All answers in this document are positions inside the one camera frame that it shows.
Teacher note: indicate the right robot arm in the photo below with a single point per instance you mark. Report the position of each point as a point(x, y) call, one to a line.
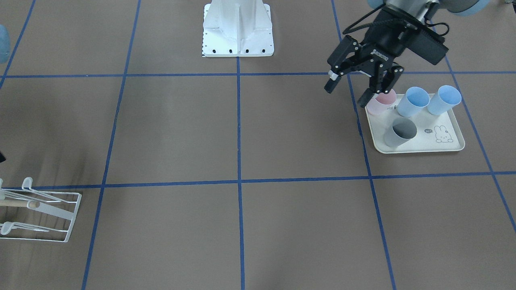
point(4, 44)

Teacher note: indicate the pink cup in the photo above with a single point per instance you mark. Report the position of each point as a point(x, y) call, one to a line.
point(381, 103)

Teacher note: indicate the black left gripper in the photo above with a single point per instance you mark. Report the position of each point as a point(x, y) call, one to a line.
point(388, 39)

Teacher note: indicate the white pedestal column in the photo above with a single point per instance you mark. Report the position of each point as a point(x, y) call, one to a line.
point(237, 28)

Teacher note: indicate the cream plastic tray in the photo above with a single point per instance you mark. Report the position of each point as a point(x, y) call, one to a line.
point(435, 133)

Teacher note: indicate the light blue cup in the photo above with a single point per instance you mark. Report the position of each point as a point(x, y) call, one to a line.
point(444, 99)
point(414, 100)

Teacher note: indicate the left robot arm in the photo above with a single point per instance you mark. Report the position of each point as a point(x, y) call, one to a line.
point(421, 12)

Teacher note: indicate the white wire cup rack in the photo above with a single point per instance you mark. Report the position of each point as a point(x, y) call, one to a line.
point(36, 215)

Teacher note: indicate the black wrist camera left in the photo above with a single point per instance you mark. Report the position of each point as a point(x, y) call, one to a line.
point(426, 44)

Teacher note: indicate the grey cup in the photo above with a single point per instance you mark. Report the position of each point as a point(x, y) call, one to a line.
point(399, 132)

